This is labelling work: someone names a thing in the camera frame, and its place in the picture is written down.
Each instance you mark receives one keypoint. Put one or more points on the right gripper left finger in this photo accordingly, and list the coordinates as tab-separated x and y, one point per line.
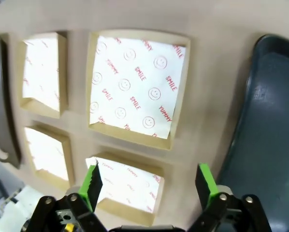
89	193

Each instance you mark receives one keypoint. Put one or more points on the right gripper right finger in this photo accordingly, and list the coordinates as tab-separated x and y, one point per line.
207	188

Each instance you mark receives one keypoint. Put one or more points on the white printed paper liner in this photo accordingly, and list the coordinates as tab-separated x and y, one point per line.
134	84
130	183
47	154
40	72

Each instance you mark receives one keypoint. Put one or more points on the cardboard box with purple donut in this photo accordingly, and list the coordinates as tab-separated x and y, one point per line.
180	116

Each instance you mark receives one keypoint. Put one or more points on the cardboard box with chocolate donut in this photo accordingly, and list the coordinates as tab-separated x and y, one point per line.
63	72

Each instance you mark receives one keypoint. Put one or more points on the brown serving tray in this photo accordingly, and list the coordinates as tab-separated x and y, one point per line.
2	96

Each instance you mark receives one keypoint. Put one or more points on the white equipment housing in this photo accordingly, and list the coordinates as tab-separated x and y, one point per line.
26	200

